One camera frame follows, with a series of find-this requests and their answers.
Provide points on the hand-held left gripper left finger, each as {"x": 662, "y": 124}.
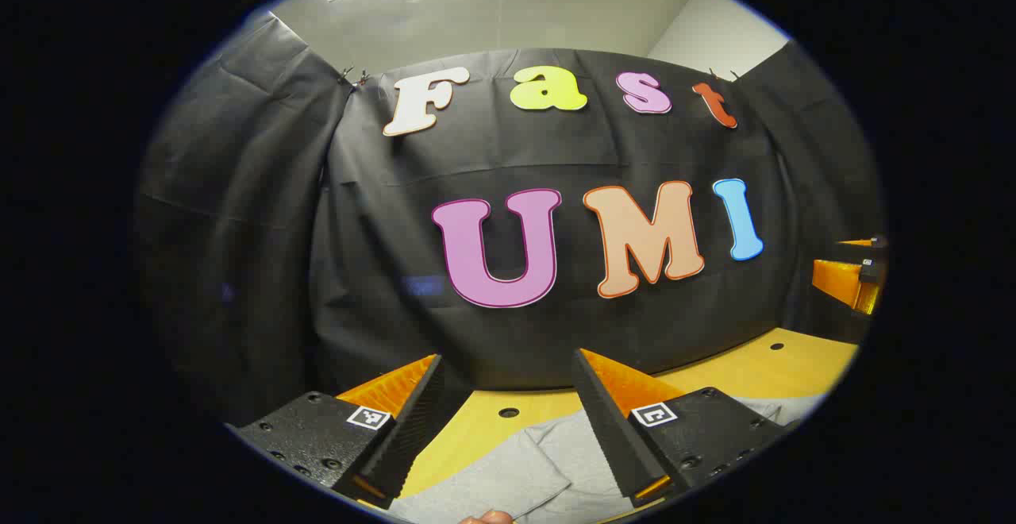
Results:
{"x": 409, "y": 437}

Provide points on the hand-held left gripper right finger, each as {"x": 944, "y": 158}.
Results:
{"x": 615, "y": 437}

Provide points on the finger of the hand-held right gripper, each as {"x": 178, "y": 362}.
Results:
{"x": 837, "y": 278}

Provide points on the grey zip-neck sweatshirt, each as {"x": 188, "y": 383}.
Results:
{"x": 516, "y": 468}

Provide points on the black backdrop cloth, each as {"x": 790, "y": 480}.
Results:
{"x": 397, "y": 230}

